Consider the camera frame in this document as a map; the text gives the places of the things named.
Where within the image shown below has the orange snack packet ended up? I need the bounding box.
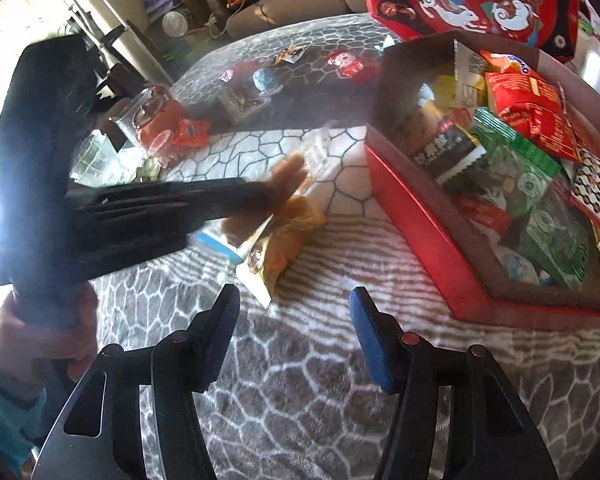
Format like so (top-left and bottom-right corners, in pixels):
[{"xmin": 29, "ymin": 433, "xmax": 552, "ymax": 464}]
[{"xmin": 110, "ymin": 85, "xmax": 182, "ymax": 161}]

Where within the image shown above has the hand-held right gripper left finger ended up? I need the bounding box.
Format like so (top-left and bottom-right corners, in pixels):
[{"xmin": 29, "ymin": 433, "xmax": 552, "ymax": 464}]
[{"xmin": 32, "ymin": 283, "xmax": 242, "ymax": 480}]

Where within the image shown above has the red figure candy packet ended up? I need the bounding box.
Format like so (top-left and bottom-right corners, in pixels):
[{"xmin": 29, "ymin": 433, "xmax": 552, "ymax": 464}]
[{"xmin": 325, "ymin": 50, "xmax": 376, "ymax": 83}]

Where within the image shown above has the small red candy packet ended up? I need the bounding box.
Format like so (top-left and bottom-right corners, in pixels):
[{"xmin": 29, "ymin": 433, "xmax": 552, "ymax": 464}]
[{"xmin": 172, "ymin": 117, "xmax": 211, "ymax": 148}]

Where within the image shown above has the dark wooden chair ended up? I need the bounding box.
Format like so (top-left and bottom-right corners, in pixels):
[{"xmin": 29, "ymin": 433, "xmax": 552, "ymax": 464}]
[{"xmin": 97, "ymin": 20, "xmax": 176, "ymax": 92}]

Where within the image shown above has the yellow snack packet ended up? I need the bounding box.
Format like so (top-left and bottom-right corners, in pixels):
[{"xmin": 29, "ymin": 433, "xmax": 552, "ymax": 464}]
[{"xmin": 220, "ymin": 155, "xmax": 328, "ymax": 308}]

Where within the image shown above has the clear bag of seeds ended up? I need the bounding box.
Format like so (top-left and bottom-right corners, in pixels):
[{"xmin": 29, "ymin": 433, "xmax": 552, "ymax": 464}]
[{"xmin": 220, "ymin": 87, "xmax": 271, "ymax": 121}]

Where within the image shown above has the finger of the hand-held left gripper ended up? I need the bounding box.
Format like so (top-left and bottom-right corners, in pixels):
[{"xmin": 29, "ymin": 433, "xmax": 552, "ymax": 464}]
[
  {"xmin": 145, "ymin": 204, "xmax": 277, "ymax": 235},
  {"xmin": 65, "ymin": 176, "xmax": 282, "ymax": 211}
]

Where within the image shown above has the blue white round candy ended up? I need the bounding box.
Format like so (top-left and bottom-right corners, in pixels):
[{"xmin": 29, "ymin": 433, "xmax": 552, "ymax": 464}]
[{"xmin": 252, "ymin": 67, "xmax": 283, "ymax": 96}]

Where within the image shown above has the small round fan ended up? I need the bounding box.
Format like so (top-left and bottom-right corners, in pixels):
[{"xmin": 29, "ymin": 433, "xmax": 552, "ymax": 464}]
[{"xmin": 161, "ymin": 10, "xmax": 188, "ymax": 36}]

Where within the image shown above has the pile of snack packets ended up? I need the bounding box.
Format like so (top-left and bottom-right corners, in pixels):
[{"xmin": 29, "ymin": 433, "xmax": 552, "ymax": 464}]
[{"xmin": 415, "ymin": 42, "xmax": 600, "ymax": 288}]

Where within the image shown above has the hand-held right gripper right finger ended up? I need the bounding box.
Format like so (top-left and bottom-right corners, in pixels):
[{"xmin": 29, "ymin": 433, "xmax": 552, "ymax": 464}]
[{"xmin": 348, "ymin": 286, "xmax": 548, "ymax": 480}]

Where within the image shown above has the clear plastic packet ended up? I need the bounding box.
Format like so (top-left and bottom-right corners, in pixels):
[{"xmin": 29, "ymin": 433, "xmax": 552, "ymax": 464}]
[{"xmin": 194, "ymin": 227, "xmax": 246, "ymax": 266}]

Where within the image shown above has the black orange small packet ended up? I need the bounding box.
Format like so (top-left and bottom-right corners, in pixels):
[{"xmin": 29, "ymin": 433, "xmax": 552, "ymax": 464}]
[{"xmin": 272, "ymin": 45, "xmax": 308, "ymax": 63}]

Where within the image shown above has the person's left forearm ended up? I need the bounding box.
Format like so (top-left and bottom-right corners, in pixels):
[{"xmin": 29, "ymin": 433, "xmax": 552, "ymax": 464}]
[{"xmin": 0, "ymin": 335, "xmax": 56, "ymax": 467}]

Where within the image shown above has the red octagonal box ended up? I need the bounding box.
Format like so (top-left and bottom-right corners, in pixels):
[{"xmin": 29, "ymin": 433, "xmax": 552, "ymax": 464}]
[{"xmin": 364, "ymin": 30, "xmax": 600, "ymax": 333}]

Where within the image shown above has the person's left hand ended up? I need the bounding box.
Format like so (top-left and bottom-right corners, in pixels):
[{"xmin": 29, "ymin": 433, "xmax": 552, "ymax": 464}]
[{"xmin": 0, "ymin": 284, "xmax": 101, "ymax": 397}]

